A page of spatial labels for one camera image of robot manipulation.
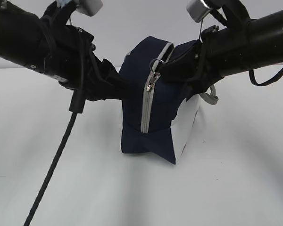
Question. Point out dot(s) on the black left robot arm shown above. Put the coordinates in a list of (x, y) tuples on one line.
[(25, 37)]

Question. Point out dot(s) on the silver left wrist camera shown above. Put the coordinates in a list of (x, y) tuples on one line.
[(86, 7)]

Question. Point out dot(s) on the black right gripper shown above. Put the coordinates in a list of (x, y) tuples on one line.
[(189, 61)]

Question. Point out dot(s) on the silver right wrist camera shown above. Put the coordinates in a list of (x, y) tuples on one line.
[(198, 9)]

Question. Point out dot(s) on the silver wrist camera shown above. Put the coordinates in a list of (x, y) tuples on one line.
[(86, 7), (198, 9)]

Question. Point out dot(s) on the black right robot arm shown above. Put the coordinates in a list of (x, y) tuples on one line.
[(243, 45)]

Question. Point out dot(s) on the navy and white lunch bag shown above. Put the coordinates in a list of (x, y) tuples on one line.
[(158, 116)]

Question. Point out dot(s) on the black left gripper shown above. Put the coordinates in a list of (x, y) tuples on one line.
[(72, 62)]

